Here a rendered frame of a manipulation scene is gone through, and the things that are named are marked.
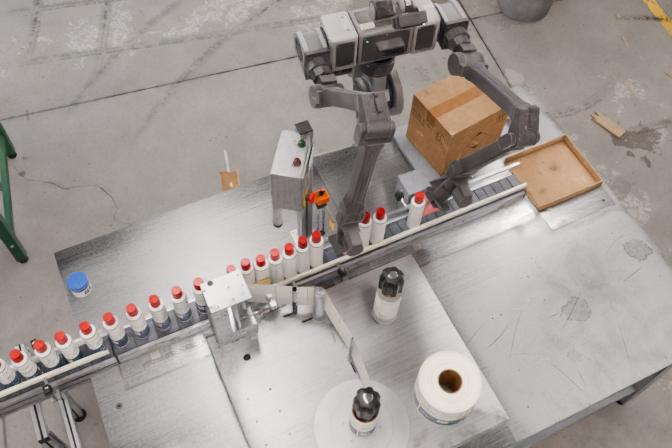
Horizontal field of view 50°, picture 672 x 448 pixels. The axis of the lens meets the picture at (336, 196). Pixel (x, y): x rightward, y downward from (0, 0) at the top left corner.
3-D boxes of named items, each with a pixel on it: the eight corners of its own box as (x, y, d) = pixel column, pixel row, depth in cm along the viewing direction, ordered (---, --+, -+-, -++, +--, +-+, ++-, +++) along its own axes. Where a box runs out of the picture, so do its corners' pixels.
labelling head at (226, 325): (219, 346, 246) (211, 315, 225) (206, 314, 253) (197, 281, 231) (257, 330, 250) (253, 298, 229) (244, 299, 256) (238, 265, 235)
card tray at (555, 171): (538, 211, 287) (541, 206, 283) (503, 162, 299) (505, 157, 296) (600, 186, 295) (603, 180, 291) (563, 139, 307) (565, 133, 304)
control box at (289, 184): (272, 207, 230) (269, 173, 214) (283, 164, 239) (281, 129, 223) (303, 212, 230) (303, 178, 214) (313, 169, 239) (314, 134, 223)
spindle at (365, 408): (355, 444, 229) (361, 418, 205) (343, 418, 234) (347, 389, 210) (380, 432, 232) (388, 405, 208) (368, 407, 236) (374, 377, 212)
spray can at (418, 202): (410, 232, 274) (417, 203, 257) (403, 221, 276) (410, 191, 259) (422, 227, 275) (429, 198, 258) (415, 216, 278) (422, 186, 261)
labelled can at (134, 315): (137, 342, 247) (125, 317, 230) (133, 329, 249) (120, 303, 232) (152, 336, 248) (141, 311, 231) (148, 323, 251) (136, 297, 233)
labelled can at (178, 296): (180, 325, 251) (170, 299, 233) (175, 312, 253) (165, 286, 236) (194, 319, 252) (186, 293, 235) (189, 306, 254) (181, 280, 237)
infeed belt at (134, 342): (117, 360, 247) (115, 355, 244) (111, 339, 251) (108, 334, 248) (522, 195, 290) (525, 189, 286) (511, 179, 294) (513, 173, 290)
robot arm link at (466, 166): (538, 125, 224) (509, 128, 220) (542, 143, 223) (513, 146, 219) (467, 162, 264) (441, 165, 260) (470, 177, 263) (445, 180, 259)
